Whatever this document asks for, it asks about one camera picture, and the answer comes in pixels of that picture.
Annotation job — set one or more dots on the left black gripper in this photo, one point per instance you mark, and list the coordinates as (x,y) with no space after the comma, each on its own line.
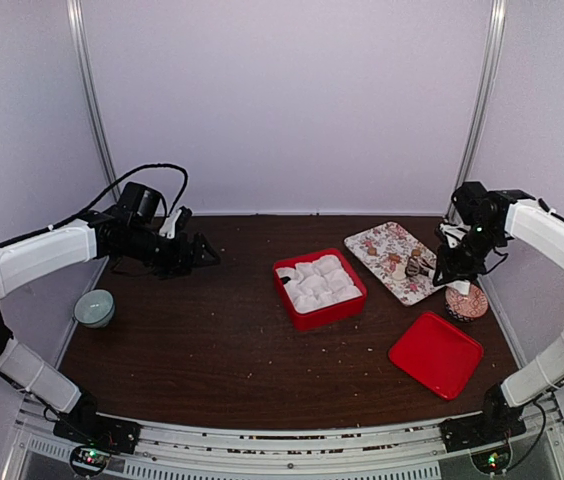
(180,261)

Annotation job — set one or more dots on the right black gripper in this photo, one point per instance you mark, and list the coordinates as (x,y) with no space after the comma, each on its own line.
(451,270)

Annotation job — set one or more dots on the metal serving tongs white handle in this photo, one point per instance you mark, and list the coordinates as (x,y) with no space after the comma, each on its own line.
(417,267)

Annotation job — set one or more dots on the red square tin box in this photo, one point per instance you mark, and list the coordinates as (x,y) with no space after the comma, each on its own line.
(324,289)

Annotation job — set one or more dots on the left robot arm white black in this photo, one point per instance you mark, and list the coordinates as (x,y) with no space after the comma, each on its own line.
(91,236)

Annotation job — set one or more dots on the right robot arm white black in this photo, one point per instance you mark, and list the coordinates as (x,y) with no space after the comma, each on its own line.
(488,221)

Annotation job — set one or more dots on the red patterned small bowl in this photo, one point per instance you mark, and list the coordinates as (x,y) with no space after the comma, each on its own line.
(466,308)

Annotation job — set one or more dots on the floral rectangular tray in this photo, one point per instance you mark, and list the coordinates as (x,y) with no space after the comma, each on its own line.
(387,238)

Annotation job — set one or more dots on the red tin lid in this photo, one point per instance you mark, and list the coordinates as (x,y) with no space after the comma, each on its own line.
(438,355)

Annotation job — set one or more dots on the pale green ceramic bowl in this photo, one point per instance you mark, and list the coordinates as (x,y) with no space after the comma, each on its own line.
(95,309)

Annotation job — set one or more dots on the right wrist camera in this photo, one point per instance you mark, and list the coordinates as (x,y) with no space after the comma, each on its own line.
(450,233)

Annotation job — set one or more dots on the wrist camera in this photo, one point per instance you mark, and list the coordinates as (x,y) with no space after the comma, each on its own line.
(450,233)
(175,222)

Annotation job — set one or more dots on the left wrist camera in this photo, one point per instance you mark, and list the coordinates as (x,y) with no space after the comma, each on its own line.
(175,222)

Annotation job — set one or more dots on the right aluminium frame post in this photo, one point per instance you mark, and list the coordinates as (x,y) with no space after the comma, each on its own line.
(490,64)

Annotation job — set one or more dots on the aluminium frame post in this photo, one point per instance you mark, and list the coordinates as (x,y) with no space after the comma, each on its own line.
(80,42)
(490,64)

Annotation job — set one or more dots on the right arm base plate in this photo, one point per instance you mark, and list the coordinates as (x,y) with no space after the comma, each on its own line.
(482,437)

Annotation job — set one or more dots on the front aluminium rail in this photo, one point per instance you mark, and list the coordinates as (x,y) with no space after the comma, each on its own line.
(413,450)

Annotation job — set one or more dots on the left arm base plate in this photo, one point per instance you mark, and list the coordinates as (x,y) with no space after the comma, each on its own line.
(97,444)

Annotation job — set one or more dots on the left aluminium frame post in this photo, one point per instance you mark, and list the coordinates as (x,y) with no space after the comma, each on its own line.
(80,42)

